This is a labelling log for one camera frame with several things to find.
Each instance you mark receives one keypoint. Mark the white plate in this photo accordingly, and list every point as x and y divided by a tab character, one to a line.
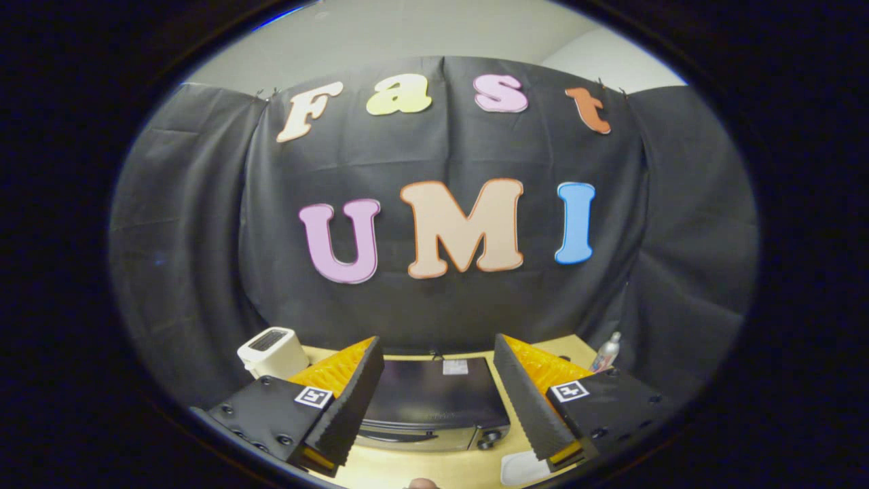
521	468

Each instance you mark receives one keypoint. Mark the pink and white bottle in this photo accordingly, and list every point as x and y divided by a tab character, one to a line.
606	353

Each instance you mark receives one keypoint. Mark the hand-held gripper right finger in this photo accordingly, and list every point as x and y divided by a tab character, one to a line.
526	401

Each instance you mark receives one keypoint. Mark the white bread toaster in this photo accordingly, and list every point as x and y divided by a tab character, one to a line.
275	353

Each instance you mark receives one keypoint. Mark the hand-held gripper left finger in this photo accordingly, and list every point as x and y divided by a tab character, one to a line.
353	397

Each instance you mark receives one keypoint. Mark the black toaster oven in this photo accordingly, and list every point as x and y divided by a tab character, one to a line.
428	401

